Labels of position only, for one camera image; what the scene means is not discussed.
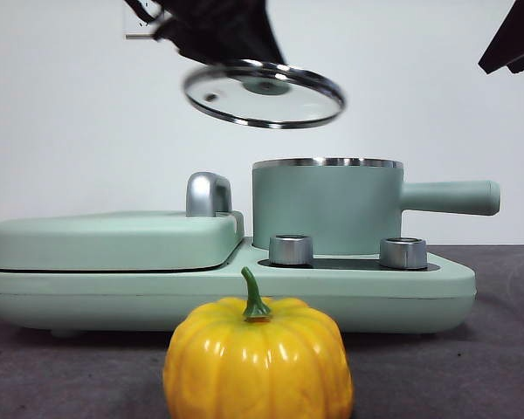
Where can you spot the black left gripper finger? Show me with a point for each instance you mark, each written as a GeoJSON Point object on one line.
{"type": "Point", "coordinates": [253, 35]}
{"type": "Point", "coordinates": [196, 30]}

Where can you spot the glass lid with green knob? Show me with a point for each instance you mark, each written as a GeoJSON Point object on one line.
{"type": "Point", "coordinates": [266, 87]}

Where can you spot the yellow pumpkin with green stem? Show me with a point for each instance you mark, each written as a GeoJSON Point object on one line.
{"type": "Point", "coordinates": [257, 371]}

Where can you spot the silver control knob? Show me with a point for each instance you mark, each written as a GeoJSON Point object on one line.
{"type": "Point", "coordinates": [402, 254]}
{"type": "Point", "coordinates": [290, 251]}

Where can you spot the mint green breakfast machine base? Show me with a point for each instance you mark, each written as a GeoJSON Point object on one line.
{"type": "Point", "coordinates": [91, 301]}

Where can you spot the white wall socket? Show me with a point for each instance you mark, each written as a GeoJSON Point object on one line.
{"type": "Point", "coordinates": [133, 28]}

